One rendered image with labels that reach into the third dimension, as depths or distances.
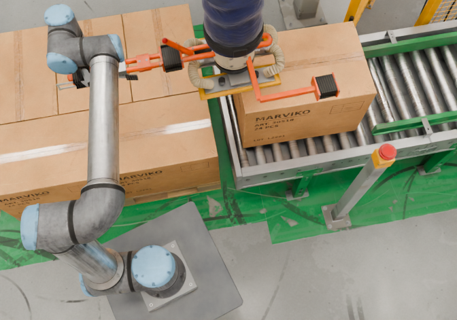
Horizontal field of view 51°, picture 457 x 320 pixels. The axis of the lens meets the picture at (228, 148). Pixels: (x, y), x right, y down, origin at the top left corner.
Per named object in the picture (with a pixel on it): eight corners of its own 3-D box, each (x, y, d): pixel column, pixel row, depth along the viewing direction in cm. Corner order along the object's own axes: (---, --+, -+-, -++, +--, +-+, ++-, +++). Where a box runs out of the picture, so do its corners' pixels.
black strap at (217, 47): (255, 2, 185) (256, -6, 181) (270, 51, 176) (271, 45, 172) (198, 12, 183) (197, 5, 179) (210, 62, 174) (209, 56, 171)
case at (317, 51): (336, 66, 263) (353, 20, 226) (356, 130, 248) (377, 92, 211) (230, 81, 260) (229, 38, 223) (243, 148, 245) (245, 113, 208)
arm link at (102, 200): (120, 230, 116) (118, 23, 148) (69, 236, 116) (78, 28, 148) (130, 244, 127) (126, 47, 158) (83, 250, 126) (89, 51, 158)
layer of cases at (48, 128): (193, 43, 318) (188, 3, 281) (219, 181, 281) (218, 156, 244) (13, 72, 311) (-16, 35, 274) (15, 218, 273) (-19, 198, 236)
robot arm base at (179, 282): (194, 279, 195) (192, 276, 186) (156, 308, 191) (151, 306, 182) (169, 242, 201) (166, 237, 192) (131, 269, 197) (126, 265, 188)
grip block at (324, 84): (331, 78, 185) (333, 71, 180) (337, 97, 182) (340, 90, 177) (310, 82, 184) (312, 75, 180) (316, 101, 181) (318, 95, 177)
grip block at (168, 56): (180, 49, 192) (179, 41, 186) (184, 69, 188) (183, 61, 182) (160, 53, 191) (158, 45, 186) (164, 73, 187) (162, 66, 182)
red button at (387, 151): (390, 145, 196) (394, 141, 192) (396, 160, 193) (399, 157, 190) (374, 148, 196) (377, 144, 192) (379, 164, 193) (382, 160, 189)
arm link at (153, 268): (179, 289, 184) (174, 283, 168) (136, 294, 183) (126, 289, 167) (177, 249, 190) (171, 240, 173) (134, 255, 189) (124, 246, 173)
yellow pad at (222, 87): (275, 64, 200) (276, 58, 195) (281, 85, 196) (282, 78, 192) (196, 80, 198) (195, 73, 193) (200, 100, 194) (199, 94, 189)
